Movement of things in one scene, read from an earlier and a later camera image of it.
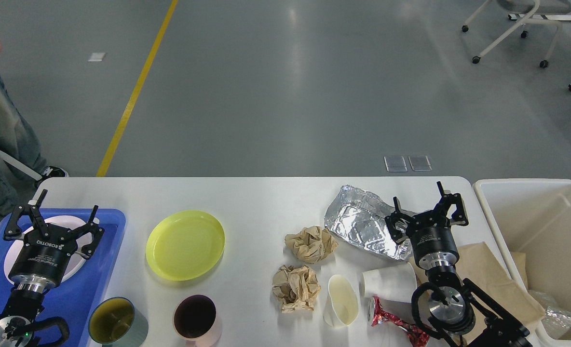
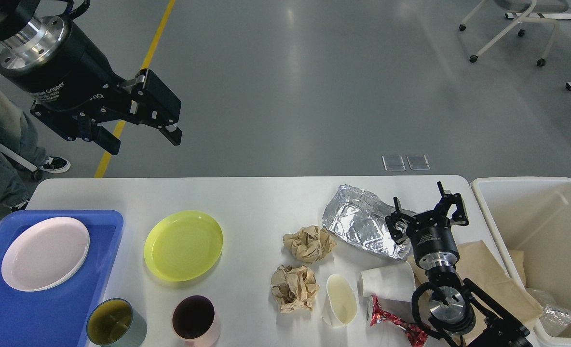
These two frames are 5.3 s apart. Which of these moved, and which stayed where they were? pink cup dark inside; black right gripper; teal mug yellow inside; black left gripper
Moved: black left gripper
Stayed: pink cup dark inside; black right gripper; teal mug yellow inside
